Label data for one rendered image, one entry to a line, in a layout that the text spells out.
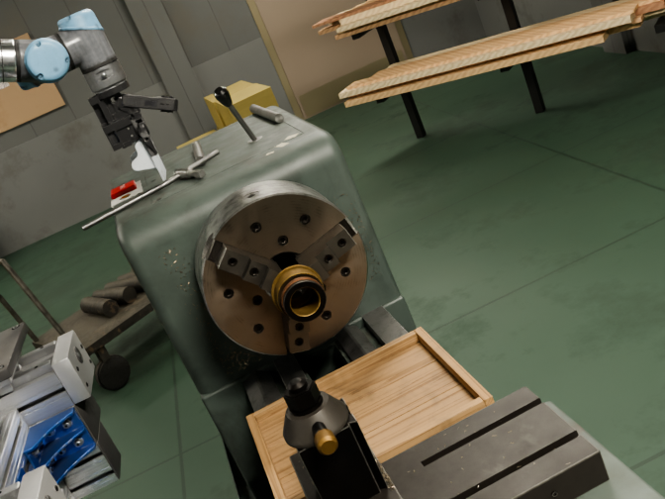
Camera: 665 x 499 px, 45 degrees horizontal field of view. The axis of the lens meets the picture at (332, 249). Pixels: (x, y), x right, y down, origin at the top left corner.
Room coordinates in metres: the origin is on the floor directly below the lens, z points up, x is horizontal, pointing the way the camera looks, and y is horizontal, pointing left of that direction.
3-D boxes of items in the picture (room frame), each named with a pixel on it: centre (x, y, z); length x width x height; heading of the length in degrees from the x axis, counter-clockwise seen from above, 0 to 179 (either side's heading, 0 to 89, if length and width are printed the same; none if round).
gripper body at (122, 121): (1.69, 0.29, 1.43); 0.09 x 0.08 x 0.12; 98
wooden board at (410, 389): (1.17, 0.07, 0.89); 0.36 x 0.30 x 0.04; 98
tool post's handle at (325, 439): (0.76, 0.09, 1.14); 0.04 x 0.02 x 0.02; 8
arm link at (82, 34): (1.69, 0.28, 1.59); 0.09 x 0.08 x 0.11; 107
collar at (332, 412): (0.81, 0.10, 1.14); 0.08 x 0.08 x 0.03
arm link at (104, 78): (1.69, 0.28, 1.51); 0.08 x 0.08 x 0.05
